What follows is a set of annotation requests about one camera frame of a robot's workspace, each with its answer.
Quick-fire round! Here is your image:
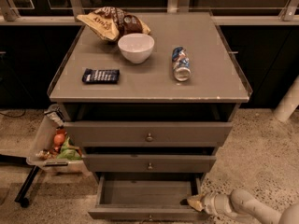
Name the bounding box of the white bowl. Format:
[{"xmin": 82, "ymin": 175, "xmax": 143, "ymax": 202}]
[{"xmin": 118, "ymin": 34, "xmax": 155, "ymax": 63}]

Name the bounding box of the grey middle drawer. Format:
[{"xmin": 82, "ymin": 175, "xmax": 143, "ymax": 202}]
[{"xmin": 83, "ymin": 154, "xmax": 216, "ymax": 173}]

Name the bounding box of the grey top drawer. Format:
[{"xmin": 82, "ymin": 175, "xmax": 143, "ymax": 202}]
[{"xmin": 64, "ymin": 121, "xmax": 232, "ymax": 147}]

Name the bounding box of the brown yellow chip bag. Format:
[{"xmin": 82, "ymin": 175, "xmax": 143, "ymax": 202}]
[{"xmin": 77, "ymin": 7, "xmax": 150, "ymax": 42}]

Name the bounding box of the white pipe post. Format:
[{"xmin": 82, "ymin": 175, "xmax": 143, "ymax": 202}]
[{"xmin": 274, "ymin": 75, "xmax": 299, "ymax": 122}]

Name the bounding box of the black floor cable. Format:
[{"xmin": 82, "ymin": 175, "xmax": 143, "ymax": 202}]
[{"xmin": 0, "ymin": 108, "xmax": 27, "ymax": 119}]

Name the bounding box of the grey bottom drawer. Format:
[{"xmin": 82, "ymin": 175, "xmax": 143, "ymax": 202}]
[{"xmin": 89, "ymin": 173, "xmax": 208, "ymax": 222}]

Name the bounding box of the black wheeled stand leg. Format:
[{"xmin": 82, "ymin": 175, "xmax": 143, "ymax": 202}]
[{"xmin": 0, "ymin": 154, "xmax": 40, "ymax": 208}]

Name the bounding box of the clear plastic bin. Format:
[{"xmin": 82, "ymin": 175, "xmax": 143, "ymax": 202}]
[{"xmin": 26, "ymin": 105, "xmax": 88, "ymax": 174}]

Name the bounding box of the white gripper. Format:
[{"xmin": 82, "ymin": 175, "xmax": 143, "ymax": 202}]
[{"xmin": 187, "ymin": 193, "xmax": 232, "ymax": 216}]

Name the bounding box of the green snack bag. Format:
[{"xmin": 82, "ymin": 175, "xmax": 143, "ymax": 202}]
[{"xmin": 57, "ymin": 136, "xmax": 81, "ymax": 161}]

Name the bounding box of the grey drawer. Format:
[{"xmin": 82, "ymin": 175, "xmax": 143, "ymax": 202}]
[
  {"xmin": 83, "ymin": 154, "xmax": 216, "ymax": 173},
  {"xmin": 64, "ymin": 121, "xmax": 232, "ymax": 147},
  {"xmin": 89, "ymin": 173, "xmax": 208, "ymax": 222}
]

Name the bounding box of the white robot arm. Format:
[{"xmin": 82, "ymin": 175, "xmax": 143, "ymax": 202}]
[{"xmin": 187, "ymin": 189, "xmax": 299, "ymax": 224}]

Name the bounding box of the orange round fruit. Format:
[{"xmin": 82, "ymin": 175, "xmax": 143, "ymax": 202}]
[{"xmin": 53, "ymin": 133, "xmax": 65, "ymax": 146}]

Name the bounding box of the grey drawer cabinet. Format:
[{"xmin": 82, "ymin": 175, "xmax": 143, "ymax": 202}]
[{"xmin": 47, "ymin": 11, "xmax": 253, "ymax": 185}]

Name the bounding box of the blue white soda can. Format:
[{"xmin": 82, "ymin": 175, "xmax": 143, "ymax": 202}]
[{"xmin": 172, "ymin": 47, "xmax": 191, "ymax": 82}]

